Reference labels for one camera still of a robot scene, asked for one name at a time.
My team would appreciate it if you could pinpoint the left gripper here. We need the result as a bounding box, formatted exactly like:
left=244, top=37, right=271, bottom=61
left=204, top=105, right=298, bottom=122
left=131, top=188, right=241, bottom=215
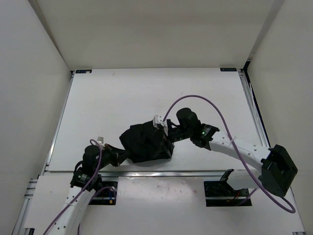
left=94, top=143, right=133, bottom=171

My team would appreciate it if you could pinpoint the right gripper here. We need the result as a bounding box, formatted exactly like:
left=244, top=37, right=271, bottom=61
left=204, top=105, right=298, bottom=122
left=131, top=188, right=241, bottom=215
left=151, top=126, right=192, bottom=159

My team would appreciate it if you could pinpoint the black pleated skirt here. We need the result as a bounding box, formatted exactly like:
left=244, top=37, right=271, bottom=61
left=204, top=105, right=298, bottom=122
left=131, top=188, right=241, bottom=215
left=119, top=121, right=174, bottom=164

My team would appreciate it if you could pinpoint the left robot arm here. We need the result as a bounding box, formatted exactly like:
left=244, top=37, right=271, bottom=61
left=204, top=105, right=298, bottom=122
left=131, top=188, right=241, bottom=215
left=43, top=141, right=131, bottom=235

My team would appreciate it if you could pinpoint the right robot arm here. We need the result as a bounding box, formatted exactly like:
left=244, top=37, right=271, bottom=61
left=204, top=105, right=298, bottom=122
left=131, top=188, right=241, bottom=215
left=161, top=108, right=298, bottom=197

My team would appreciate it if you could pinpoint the right blue corner label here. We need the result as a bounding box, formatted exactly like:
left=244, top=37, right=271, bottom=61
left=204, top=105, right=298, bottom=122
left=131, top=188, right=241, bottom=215
left=220, top=68, right=237, bottom=72

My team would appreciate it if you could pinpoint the blue corner label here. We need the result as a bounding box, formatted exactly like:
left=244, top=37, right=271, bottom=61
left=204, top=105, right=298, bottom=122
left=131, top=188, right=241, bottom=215
left=75, top=70, right=92, bottom=74
left=220, top=68, right=237, bottom=72

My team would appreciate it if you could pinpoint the left blue corner label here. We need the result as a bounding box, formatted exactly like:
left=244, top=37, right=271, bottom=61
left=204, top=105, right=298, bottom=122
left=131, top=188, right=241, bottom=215
left=75, top=70, right=92, bottom=74

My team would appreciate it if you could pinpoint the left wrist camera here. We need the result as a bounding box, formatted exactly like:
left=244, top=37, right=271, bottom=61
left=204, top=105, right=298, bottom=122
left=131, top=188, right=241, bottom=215
left=96, top=137, right=104, bottom=147

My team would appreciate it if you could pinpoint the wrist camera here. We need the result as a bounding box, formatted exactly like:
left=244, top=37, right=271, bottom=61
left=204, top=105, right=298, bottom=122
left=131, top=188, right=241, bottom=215
left=96, top=137, right=104, bottom=147
left=153, top=115, right=171, bottom=137

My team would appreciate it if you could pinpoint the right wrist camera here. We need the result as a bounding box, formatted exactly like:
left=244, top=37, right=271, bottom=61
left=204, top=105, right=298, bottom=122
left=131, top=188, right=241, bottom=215
left=153, top=115, right=171, bottom=137

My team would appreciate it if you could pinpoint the front aluminium rail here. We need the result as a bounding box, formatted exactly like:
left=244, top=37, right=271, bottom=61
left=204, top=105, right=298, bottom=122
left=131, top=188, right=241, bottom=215
left=41, top=170, right=232, bottom=177

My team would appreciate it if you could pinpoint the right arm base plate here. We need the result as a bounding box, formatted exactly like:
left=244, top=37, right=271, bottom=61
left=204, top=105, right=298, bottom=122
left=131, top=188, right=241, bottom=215
left=203, top=181, right=252, bottom=207

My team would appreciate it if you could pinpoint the left aluminium rail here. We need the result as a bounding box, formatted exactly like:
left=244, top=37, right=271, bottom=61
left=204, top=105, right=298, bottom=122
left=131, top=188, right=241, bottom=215
left=11, top=70, right=75, bottom=235

